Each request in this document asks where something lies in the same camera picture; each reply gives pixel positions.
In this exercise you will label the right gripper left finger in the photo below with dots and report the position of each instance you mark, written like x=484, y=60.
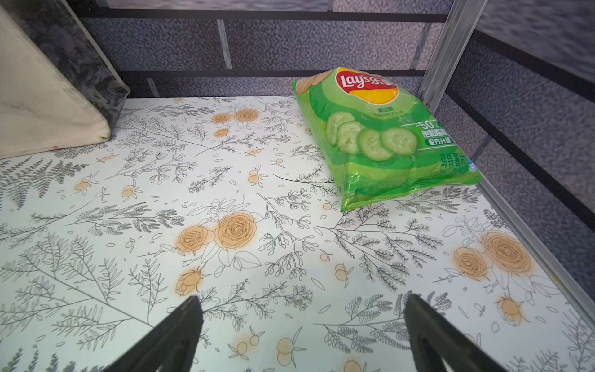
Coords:
x=170, y=346

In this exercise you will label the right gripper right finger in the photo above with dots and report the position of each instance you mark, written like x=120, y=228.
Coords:
x=437, y=345

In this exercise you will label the green chips bag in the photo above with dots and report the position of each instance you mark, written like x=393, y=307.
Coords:
x=380, y=141

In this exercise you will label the beige canvas tote bag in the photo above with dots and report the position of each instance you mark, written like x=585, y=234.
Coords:
x=58, y=89

